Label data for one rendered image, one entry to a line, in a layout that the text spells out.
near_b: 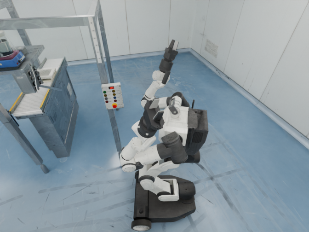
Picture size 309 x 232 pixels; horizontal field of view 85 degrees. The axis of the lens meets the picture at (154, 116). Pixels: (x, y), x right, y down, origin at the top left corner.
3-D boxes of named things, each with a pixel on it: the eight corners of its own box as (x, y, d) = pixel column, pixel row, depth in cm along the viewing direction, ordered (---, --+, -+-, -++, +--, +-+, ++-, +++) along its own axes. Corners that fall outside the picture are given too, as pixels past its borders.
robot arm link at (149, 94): (154, 81, 136) (143, 96, 149) (147, 85, 129) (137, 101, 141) (164, 89, 136) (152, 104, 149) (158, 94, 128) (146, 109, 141)
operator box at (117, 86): (123, 107, 171) (120, 84, 154) (106, 109, 168) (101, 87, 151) (123, 104, 176) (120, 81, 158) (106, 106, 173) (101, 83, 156)
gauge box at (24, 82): (36, 93, 155) (25, 72, 142) (23, 94, 153) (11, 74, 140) (42, 81, 171) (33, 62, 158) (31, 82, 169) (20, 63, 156)
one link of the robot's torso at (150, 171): (148, 171, 168) (181, 147, 145) (148, 188, 155) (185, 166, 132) (135, 166, 162) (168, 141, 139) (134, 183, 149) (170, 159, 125)
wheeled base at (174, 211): (188, 178, 213) (191, 163, 191) (197, 225, 174) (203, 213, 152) (137, 179, 212) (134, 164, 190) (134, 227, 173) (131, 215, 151)
